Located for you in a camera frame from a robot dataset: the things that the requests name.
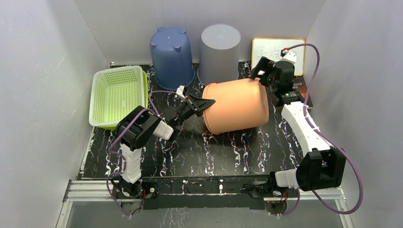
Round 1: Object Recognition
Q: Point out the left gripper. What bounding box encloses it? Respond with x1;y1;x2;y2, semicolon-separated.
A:
173;95;215;129

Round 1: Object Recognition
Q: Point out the orange plastic bucket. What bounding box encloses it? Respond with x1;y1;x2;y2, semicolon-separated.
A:
202;78;269;134

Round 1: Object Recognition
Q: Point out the grey plastic bucket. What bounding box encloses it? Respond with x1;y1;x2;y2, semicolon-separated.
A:
198;24;241;86

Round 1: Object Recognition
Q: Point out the blue plastic bucket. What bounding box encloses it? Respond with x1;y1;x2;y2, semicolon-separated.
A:
150;27;195;91

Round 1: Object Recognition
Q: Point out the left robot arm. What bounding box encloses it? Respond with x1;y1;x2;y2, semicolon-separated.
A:
111;95;216;198

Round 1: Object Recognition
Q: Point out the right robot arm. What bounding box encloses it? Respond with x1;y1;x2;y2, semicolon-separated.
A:
243;57;346;198

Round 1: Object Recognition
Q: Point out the small whiteboard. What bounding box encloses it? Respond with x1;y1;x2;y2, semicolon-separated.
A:
251;38;305;76

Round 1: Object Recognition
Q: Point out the dark book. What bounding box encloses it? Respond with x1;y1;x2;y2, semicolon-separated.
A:
293;76;307;101

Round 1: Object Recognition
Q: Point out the green plastic basket tray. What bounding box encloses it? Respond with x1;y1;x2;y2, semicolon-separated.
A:
88;66;148;130

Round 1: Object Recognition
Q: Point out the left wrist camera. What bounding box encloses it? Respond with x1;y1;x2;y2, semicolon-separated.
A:
176;85;188;100

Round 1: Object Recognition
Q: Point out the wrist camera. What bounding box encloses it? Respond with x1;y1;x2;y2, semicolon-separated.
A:
280;47;297;65
176;85;188;100

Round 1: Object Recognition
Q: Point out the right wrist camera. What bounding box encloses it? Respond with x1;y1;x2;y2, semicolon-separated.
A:
280;47;297;65

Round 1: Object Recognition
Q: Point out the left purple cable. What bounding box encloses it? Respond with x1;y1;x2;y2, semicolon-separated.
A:
105;85;186;219

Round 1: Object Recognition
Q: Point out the aluminium frame rail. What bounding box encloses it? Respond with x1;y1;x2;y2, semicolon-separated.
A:
55;108;355;228

